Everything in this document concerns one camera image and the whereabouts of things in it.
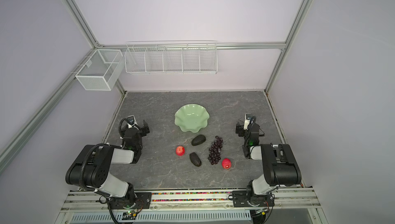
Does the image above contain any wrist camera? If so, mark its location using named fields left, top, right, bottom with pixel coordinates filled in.
left=243, top=114, right=253, bottom=130
left=127, top=115, right=136, bottom=128

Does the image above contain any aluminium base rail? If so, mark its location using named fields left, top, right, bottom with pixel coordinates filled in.
left=60, top=187, right=322, bottom=213

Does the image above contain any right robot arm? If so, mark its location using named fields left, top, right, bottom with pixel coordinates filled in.
left=233, top=120, right=302, bottom=207

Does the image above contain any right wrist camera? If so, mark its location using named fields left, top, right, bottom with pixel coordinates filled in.
left=243, top=114, right=253, bottom=130

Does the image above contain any dark avocado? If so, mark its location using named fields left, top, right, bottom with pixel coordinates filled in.
left=189, top=153, right=202, bottom=167
left=191, top=135, right=206, bottom=146

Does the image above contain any white mesh box basket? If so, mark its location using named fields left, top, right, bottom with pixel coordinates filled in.
left=76, top=49, right=125, bottom=91

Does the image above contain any white wire rack basket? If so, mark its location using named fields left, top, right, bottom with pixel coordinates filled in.
left=124, top=41, right=218, bottom=74

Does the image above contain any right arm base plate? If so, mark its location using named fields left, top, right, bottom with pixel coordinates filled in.
left=229, top=190, right=275, bottom=208

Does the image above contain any green wavy fruit bowl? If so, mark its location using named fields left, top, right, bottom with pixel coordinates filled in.
left=174, top=104, right=210, bottom=133

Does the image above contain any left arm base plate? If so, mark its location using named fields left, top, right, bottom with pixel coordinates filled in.
left=109, top=192, right=152, bottom=210

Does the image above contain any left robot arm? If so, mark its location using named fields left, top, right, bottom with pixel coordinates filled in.
left=65, top=116, right=150, bottom=209

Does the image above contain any white vent grille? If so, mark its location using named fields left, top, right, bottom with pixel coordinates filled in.
left=70, top=210, right=252, bottom=224

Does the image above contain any dark avocado front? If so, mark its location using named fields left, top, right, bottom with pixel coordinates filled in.
left=189, top=153, right=202, bottom=167

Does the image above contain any red apple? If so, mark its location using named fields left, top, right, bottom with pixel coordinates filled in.
left=175, top=146, right=185, bottom=156
left=222, top=158, right=231, bottom=169

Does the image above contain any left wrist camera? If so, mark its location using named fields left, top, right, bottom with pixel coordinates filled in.
left=127, top=115, right=136, bottom=128

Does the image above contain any dark purple grape bunch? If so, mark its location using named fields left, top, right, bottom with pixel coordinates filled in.
left=208, top=136, right=223, bottom=165

